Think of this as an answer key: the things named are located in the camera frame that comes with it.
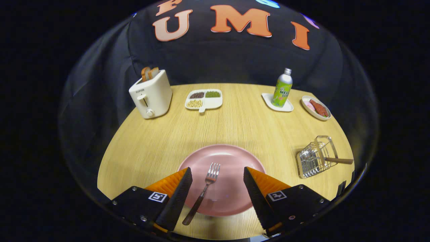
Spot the green soda bottle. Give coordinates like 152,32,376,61
271,68,293,108

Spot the pink plate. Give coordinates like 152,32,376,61
177,145,267,216

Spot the white divided dish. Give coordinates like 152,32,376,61
185,89,223,113

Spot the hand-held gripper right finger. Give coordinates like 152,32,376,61
244,166,331,237

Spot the silver spoon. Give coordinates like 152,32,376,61
300,150,354,167

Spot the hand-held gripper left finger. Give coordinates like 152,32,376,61
106,167,193,236

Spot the metal wire cutlery basket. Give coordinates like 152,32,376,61
296,135,339,179

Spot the silver fork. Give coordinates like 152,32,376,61
182,162,221,226

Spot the white square coaster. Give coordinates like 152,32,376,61
261,93,294,112

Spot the white oval dish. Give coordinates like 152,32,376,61
301,95,332,121

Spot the white toaster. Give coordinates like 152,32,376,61
129,70,173,119

